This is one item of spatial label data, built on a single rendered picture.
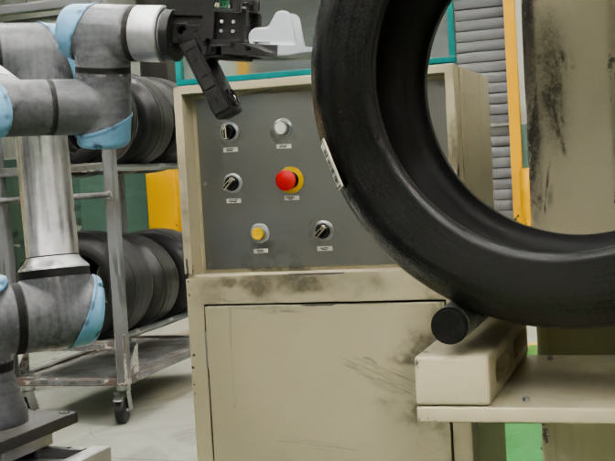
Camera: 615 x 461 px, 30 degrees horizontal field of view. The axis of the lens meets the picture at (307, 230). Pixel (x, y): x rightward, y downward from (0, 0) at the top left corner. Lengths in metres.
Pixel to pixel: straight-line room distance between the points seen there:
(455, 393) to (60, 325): 0.74
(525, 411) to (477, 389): 0.06
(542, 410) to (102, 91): 0.70
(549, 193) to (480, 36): 9.32
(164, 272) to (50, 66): 3.80
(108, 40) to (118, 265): 3.63
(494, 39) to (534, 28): 9.26
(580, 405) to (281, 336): 0.94
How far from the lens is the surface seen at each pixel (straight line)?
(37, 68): 1.91
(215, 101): 1.50
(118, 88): 1.57
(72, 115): 1.55
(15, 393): 1.88
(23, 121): 1.54
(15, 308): 1.86
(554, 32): 1.71
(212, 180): 2.26
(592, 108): 1.69
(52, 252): 1.89
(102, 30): 1.55
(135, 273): 5.29
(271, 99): 2.22
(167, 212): 11.46
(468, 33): 11.02
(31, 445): 1.89
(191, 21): 1.53
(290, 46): 1.46
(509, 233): 1.58
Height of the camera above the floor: 1.09
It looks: 3 degrees down
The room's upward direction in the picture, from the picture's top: 3 degrees counter-clockwise
